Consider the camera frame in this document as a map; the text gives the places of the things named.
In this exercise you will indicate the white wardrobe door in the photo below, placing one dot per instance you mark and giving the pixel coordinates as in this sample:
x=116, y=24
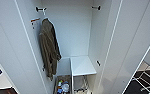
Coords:
x=11, y=43
x=131, y=43

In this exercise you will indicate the orange white label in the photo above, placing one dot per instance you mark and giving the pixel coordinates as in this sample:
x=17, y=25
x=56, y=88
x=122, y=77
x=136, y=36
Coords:
x=34, y=22

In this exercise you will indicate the white wardrobe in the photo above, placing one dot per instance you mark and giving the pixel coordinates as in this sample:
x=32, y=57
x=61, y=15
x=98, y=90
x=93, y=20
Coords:
x=74, y=33

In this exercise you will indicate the white drawer unit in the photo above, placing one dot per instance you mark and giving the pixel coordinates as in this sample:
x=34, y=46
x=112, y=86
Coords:
x=82, y=65

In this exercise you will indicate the white clothes hanger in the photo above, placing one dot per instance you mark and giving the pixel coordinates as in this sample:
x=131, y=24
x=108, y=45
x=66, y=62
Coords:
x=44, y=15

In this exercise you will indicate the black wardrobe rail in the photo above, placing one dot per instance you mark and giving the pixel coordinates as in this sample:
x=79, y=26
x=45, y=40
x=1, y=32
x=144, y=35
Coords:
x=40, y=9
x=96, y=7

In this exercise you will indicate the olive green jacket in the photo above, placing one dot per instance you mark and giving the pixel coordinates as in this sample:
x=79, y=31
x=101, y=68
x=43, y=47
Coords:
x=49, y=46

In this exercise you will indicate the brown box with items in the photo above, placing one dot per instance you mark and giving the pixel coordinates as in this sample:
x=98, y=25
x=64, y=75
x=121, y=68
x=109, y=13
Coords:
x=62, y=86

